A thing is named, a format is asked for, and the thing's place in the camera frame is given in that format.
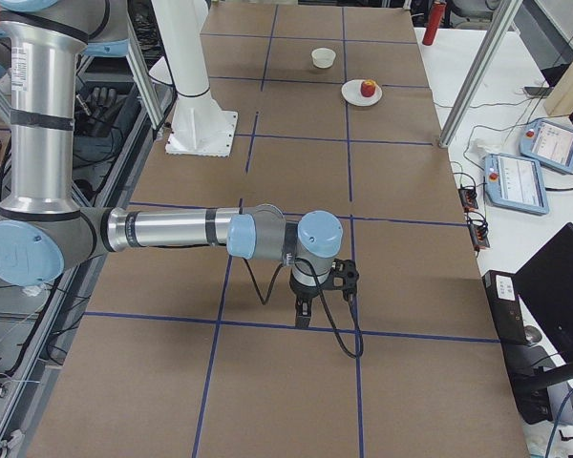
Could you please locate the teach pendant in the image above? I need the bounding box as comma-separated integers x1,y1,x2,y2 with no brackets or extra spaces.
520,118,573,174
484,154,549,216

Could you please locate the near teach pendant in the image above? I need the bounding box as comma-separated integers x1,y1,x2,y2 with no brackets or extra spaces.
484,154,549,216

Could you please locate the white plate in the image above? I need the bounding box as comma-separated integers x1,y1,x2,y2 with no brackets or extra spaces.
341,79,383,107

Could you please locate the silver grey UR robot arm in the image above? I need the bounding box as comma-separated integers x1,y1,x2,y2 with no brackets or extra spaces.
0,1,350,328

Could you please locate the red cylinder bottle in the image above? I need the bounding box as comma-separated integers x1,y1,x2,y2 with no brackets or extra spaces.
422,0,446,46

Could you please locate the aluminium frame post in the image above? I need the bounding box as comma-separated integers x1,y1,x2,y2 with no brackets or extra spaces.
438,0,522,148

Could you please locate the far teach pendant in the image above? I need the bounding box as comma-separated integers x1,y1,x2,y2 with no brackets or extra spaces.
520,118,573,174

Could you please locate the upper orange circuit board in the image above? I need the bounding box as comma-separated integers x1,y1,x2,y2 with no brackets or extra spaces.
458,187,478,212

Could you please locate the black computer box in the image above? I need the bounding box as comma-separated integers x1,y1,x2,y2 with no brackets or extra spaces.
482,270,528,345

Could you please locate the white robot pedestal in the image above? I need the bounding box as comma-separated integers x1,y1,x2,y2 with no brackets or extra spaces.
152,0,238,157

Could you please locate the black foam tool case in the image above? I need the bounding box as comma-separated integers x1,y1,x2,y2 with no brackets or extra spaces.
74,82,141,167

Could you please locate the white bowl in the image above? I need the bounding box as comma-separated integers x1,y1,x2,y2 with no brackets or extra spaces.
310,48,336,69

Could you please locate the lower orange circuit board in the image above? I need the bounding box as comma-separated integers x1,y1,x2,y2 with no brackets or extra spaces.
469,221,490,252

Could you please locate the black laptop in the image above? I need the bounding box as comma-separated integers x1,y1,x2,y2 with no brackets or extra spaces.
514,222,573,362

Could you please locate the red yellow apple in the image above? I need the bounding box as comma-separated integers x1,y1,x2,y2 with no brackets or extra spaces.
359,79,377,98

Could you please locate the orange circuit board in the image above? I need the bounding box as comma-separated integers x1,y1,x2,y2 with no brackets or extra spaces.
469,221,490,252
458,187,478,212

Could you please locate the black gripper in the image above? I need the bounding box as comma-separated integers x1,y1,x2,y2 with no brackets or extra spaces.
289,273,320,328

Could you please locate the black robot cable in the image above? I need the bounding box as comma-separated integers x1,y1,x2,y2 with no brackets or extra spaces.
241,258,366,358

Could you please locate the left aluminium frame strut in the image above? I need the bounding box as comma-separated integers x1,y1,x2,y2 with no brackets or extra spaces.
126,37,163,130

